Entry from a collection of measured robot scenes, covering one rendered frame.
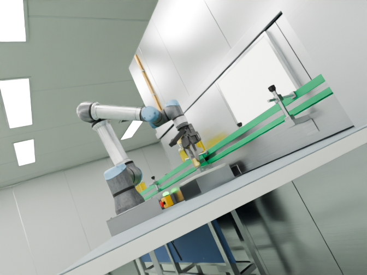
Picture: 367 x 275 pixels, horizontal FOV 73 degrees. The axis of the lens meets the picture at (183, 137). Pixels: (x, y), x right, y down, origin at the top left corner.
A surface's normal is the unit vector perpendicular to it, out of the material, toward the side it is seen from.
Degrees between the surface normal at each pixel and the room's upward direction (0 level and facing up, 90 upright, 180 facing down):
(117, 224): 90
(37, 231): 90
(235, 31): 90
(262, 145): 90
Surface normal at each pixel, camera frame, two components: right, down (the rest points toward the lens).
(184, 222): 0.11, -0.28
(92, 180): 0.46, -0.40
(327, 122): -0.79, 0.23
